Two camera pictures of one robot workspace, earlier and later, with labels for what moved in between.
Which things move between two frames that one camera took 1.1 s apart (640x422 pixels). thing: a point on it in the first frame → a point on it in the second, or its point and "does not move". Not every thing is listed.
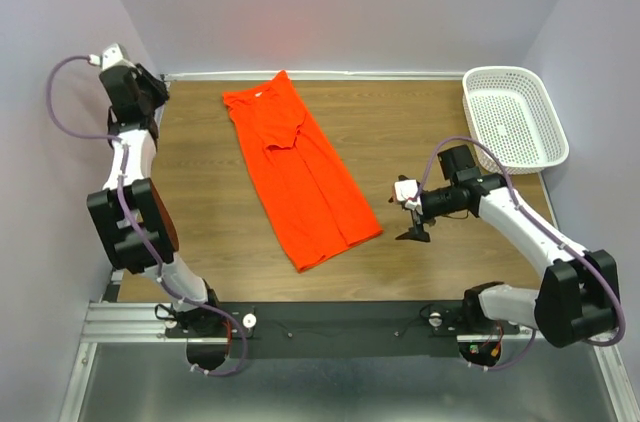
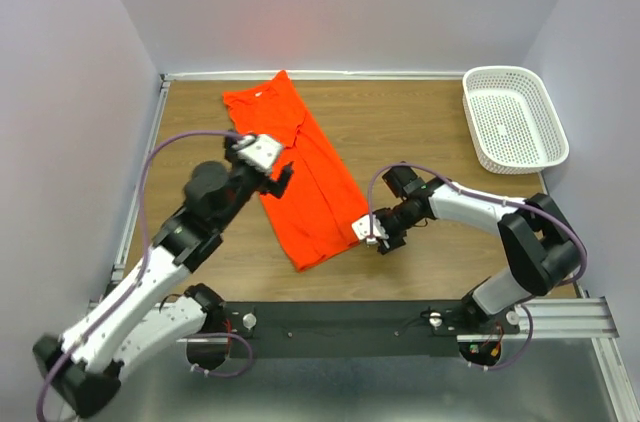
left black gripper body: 153,93 → 245,182
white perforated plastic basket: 506,108 does not move
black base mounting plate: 353,329 does not move
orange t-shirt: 316,201 does not move
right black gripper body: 439,202 → 395,222
